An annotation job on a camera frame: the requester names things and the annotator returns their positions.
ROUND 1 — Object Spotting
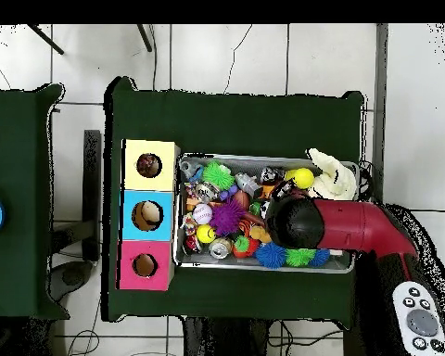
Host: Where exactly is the crushed plastic water bottle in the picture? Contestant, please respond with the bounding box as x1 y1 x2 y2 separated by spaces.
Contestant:
178 159 207 186

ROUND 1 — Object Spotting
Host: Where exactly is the large blue spiky ball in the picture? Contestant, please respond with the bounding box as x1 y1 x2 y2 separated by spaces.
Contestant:
254 241 288 270

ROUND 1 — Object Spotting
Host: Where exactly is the black cable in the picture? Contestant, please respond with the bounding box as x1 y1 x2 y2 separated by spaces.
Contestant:
358 201 445 223

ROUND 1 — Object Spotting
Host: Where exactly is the colourful patterned cloth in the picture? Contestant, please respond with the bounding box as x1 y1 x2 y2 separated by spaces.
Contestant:
137 154 162 178

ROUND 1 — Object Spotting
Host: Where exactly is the black tripod leg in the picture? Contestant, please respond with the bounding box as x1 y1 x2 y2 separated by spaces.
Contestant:
25 23 66 57
136 23 155 54

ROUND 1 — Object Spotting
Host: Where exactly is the white baseball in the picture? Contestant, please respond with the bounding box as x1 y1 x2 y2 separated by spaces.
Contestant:
192 203 214 226

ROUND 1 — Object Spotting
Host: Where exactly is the plain yellow ball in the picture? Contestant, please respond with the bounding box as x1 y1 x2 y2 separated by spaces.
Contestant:
285 167 316 190

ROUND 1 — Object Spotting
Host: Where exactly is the clear shallow bin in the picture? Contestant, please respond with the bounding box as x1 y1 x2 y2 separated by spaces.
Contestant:
172 153 361 275

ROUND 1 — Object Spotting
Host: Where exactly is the cream knitted cloth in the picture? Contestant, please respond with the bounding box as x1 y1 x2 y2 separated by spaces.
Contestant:
305 147 358 201

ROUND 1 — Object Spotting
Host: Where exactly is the green fuzzy monster toy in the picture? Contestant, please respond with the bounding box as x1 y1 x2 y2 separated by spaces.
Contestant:
285 248 317 269

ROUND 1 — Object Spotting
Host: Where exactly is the green covered side table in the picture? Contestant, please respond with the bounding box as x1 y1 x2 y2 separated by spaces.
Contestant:
0 83 68 322

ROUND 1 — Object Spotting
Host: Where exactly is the dark green table cloth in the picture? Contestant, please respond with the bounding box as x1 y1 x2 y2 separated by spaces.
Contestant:
102 75 366 329

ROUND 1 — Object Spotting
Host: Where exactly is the purple spiky ball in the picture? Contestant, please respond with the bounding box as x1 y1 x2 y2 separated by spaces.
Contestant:
210 197 247 237

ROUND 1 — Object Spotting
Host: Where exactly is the green spiky ball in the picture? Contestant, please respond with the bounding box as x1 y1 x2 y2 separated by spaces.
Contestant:
203 160 236 193

